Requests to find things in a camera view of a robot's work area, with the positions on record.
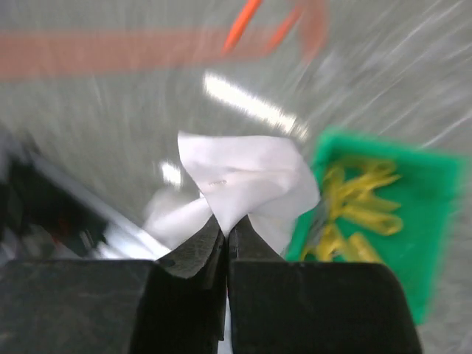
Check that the aluminium mounting rail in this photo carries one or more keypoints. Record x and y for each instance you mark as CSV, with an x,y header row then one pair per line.
x,y
45,213

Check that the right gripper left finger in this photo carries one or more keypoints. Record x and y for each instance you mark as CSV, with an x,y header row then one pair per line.
x,y
173,305

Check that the orange clothes hanger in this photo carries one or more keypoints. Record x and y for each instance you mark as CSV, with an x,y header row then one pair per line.
x,y
29,55

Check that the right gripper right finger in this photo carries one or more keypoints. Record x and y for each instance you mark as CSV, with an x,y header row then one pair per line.
x,y
311,307

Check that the green plastic bin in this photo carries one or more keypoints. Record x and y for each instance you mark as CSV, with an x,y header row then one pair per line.
x,y
427,191

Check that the white underwear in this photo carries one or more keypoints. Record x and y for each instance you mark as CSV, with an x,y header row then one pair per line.
x,y
264,178

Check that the yellow clothespins in bin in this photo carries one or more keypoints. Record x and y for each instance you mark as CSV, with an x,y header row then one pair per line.
x,y
349,185

